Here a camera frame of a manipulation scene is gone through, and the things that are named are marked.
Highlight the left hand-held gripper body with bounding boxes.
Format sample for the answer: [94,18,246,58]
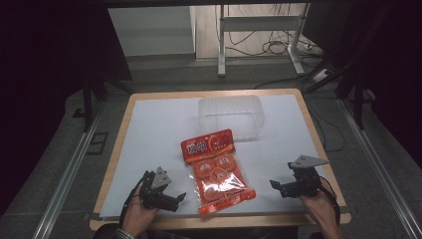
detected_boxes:
[138,165,174,211]

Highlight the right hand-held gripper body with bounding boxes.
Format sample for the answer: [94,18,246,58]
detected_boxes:
[286,154,330,199]

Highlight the person's left hand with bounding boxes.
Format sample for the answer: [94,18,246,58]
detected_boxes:
[121,187,160,238]

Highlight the orange snack packet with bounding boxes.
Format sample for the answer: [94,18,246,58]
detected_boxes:
[180,128,258,216]

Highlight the white table mat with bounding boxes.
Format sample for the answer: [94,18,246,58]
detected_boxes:
[99,94,346,219]

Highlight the clear plastic container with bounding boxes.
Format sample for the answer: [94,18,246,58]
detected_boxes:
[197,95,266,142]

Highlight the black metal stand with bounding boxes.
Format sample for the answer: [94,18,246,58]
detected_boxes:
[303,6,377,131]
[73,74,133,133]

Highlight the white power strip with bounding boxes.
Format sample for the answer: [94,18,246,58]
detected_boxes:
[312,68,333,83]

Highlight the white cabinet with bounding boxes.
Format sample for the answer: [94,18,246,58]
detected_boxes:
[106,5,197,58]

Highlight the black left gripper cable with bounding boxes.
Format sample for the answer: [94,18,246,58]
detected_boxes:
[118,170,149,230]

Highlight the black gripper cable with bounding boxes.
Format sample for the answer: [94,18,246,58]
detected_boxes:
[317,175,342,227]
[118,170,149,230]

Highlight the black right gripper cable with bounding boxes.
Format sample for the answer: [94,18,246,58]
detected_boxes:
[317,175,342,227]

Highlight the black cable beside table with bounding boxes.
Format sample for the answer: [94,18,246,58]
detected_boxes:
[307,99,346,153]

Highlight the aluminium floor rail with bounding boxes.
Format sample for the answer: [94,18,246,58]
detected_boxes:
[337,99,422,239]
[32,106,104,239]

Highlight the black floor cables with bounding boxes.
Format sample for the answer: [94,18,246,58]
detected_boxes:
[213,3,324,58]

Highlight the white metal desk frame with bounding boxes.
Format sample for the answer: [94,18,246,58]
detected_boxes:
[216,3,312,78]

